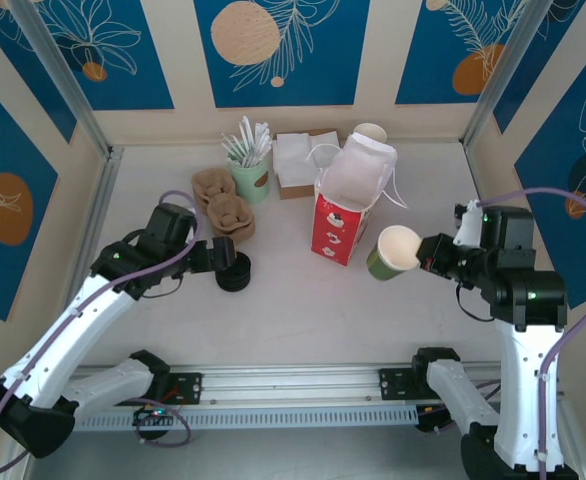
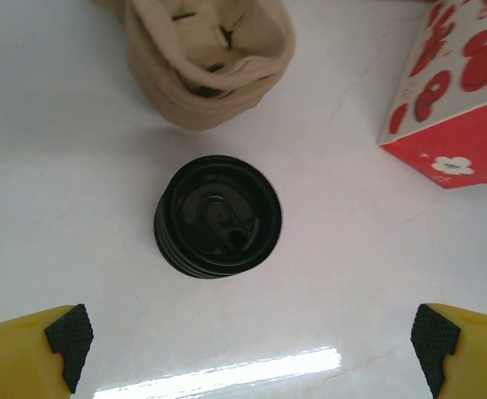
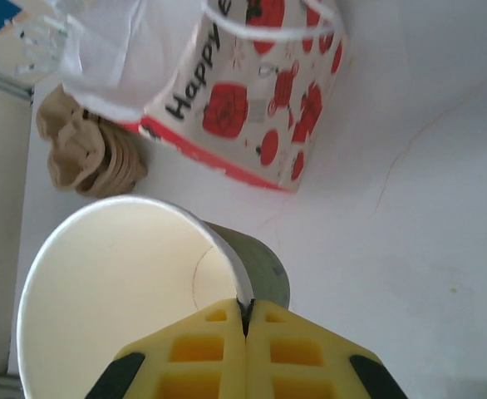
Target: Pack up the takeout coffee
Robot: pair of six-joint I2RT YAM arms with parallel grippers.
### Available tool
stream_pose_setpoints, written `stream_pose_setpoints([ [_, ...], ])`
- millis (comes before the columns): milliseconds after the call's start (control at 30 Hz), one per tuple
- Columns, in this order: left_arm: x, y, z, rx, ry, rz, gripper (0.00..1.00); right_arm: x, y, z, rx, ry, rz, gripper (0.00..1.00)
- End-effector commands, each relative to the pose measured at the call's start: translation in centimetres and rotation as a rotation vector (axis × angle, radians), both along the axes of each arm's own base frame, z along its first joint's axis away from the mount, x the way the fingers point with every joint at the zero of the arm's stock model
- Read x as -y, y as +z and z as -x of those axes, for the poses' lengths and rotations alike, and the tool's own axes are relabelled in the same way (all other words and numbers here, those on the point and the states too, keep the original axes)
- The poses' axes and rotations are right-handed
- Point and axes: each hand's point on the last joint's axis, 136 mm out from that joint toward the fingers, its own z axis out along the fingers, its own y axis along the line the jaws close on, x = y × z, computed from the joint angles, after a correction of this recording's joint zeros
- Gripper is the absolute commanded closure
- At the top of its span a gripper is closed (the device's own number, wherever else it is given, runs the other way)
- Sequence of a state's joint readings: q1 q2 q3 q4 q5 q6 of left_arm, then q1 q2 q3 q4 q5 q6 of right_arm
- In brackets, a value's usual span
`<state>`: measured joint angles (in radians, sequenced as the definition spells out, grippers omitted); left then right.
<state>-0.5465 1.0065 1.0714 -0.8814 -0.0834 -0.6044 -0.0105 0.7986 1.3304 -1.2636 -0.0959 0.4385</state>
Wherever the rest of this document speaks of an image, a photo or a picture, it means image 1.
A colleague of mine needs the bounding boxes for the black mount plate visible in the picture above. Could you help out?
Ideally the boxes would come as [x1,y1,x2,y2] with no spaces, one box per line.
[165,372,204,405]
[378,367,424,401]

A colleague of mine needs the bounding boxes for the left small circuit board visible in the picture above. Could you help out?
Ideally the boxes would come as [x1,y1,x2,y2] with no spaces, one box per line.
[132,407,174,427]

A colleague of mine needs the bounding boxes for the aluminium side rail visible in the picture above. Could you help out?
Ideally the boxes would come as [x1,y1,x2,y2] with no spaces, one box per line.
[65,145,125,321]

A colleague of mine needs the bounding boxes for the stack of black cup lids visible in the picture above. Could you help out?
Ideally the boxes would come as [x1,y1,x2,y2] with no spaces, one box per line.
[216,251,253,293]

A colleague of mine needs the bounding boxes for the small circuit board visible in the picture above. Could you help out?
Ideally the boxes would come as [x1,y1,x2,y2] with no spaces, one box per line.
[415,404,454,434]
[132,407,174,427]

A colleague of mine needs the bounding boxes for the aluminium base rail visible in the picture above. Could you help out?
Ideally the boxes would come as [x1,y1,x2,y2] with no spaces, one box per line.
[67,363,504,402]

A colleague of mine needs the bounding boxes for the aluminium frame post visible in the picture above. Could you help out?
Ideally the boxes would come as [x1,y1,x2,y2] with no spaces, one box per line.
[462,0,547,149]
[7,0,113,157]

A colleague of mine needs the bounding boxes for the left aluminium frame post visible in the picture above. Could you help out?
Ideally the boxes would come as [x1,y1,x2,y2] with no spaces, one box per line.
[7,0,113,157]

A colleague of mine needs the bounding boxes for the brown cardboard napkin box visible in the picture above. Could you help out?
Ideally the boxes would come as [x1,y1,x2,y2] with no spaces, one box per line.
[274,128,342,201]

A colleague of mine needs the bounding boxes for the right black mount plate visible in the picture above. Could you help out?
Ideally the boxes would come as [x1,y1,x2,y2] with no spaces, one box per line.
[378,367,424,401]

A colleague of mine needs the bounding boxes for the red white paper bag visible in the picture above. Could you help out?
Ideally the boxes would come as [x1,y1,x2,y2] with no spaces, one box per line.
[305,133,409,266]

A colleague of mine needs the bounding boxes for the mint green straw holder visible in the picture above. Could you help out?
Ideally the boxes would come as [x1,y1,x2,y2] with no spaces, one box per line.
[227,149,273,205]

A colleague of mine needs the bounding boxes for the grey slotted cable duct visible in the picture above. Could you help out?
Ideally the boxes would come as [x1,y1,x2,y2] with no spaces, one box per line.
[75,403,420,434]

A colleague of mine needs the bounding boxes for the left black mount plate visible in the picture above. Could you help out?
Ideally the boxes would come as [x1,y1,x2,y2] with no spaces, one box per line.
[165,372,204,405]

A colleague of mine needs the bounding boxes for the right small circuit board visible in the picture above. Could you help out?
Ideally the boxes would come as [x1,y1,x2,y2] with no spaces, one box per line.
[415,404,454,434]

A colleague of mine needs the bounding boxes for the white paper napkins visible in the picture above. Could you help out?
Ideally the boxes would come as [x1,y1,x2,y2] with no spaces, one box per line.
[272,132,344,190]

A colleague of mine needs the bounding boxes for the stack of paper cups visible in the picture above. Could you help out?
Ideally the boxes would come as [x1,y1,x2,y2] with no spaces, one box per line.
[352,122,388,146]

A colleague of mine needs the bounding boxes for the right aluminium frame post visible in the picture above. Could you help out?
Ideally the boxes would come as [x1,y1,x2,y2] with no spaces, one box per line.
[462,0,547,149]

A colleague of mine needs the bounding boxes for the green paper coffee cup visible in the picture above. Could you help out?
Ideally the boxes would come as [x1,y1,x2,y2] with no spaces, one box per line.
[366,224,421,282]

